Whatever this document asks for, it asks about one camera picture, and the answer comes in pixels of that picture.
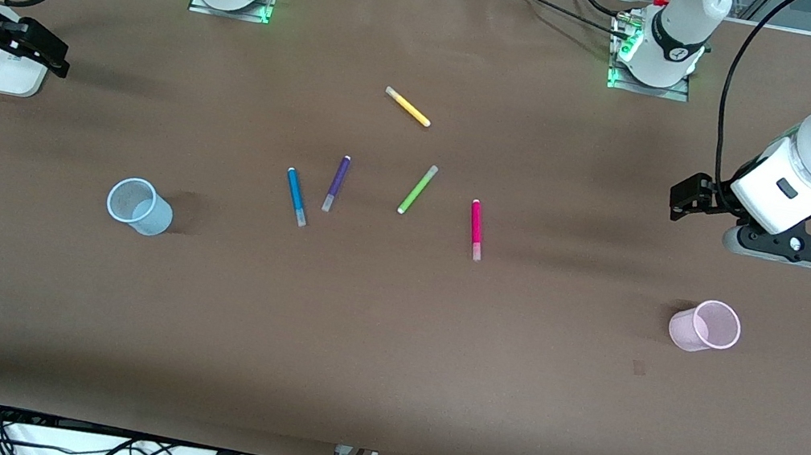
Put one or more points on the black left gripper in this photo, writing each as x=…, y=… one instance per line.
x=713, y=196

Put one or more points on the pink marker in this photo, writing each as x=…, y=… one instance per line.
x=475, y=226

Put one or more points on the blue marker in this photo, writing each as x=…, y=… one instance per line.
x=296, y=195

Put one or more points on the white stand with base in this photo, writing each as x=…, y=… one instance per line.
x=10, y=79

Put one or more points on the light pink plastic cup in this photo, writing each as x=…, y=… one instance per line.
x=686, y=333

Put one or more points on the light blue plastic cup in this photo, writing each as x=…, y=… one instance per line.
x=150, y=220

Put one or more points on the green marker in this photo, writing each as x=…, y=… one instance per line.
x=417, y=190

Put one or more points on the yellow marker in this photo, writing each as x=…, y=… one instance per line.
x=410, y=108

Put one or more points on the purple marker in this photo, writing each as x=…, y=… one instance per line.
x=337, y=180

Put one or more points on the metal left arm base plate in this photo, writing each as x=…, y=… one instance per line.
x=675, y=94

